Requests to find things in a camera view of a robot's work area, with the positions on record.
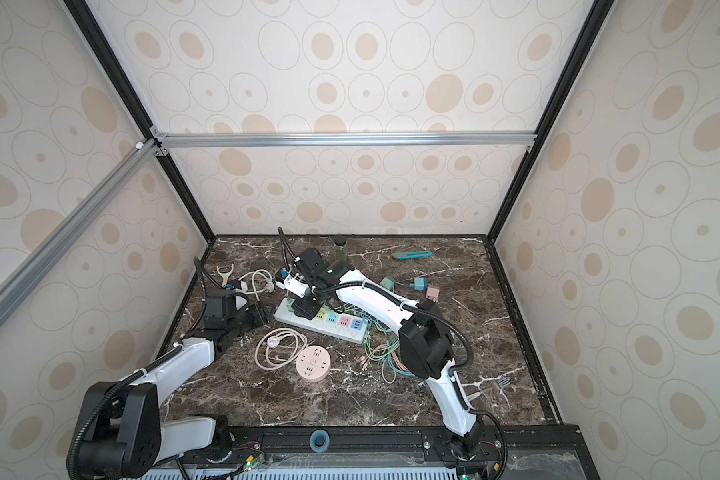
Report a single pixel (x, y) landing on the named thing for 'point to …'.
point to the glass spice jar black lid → (340, 248)
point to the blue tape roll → (313, 437)
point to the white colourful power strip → (326, 321)
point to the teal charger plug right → (420, 283)
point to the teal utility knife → (408, 255)
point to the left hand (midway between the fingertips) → (275, 302)
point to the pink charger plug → (432, 293)
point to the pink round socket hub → (313, 363)
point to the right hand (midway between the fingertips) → (303, 303)
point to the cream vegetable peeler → (225, 275)
